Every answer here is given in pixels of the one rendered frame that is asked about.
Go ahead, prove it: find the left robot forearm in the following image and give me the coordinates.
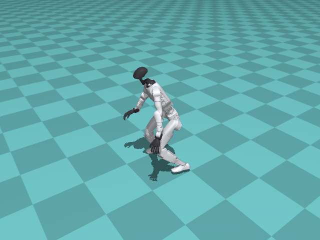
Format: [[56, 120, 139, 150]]
[[154, 111, 164, 138]]

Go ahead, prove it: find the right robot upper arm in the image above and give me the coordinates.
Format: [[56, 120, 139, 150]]
[[141, 84, 149, 100]]

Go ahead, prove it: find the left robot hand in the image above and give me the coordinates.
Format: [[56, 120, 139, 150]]
[[149, 133, 163, 154]]

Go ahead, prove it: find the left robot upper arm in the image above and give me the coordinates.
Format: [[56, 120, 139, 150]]
[[151, 87, 163, 117]]

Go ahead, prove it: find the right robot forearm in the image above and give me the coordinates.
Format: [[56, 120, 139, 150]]
[[134, 92, 145, 113]]

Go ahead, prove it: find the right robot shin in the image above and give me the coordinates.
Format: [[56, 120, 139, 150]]
[[143, 134, 155, 144]]

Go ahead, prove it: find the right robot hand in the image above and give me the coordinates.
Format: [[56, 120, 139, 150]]
[[123, 108, 139, 120]]

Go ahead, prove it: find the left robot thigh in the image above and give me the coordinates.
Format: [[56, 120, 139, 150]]
[[157, 117, 182, 156]]

